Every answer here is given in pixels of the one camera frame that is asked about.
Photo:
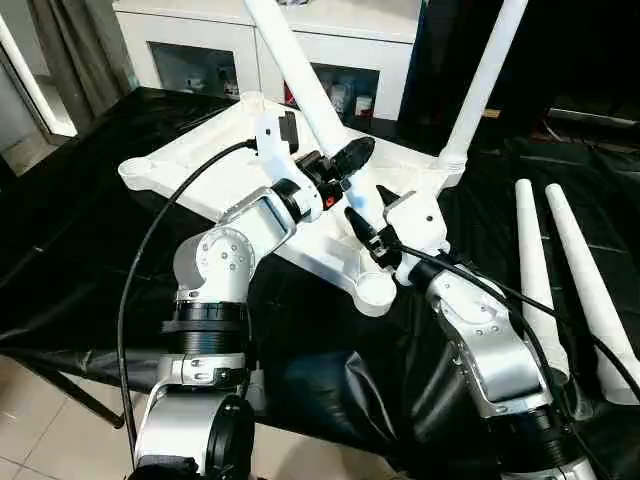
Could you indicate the white plastic table leg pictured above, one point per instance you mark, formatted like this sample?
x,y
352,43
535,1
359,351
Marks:
x,y
482,85
590,290
537,280
300,75

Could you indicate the white plastic table top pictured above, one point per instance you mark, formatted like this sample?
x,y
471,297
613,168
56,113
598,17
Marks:
x,y
210,170

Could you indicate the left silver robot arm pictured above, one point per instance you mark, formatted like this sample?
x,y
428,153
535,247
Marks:
x,y
220,260

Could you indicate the small red packet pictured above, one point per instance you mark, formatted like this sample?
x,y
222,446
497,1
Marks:
x,y
288,95

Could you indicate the small pale label tag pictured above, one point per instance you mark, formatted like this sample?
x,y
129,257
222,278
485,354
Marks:
x,y
492,114

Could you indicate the white glass-door cabinet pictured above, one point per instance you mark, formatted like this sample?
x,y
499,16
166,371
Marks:
x,y
200,30

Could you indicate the black backdrop cloth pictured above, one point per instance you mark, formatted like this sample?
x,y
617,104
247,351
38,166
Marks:
x,y
575,50

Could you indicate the black shiny mat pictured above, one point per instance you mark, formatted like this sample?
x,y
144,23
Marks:
x,y
75,225

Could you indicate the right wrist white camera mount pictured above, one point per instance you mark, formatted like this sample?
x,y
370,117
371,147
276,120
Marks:
x,y
420,220

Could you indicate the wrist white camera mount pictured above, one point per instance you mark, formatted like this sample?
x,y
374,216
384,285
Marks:
x,y
272,150
420,220

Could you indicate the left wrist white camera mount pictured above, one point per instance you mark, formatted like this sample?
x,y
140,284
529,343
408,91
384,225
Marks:
x,y
272,150

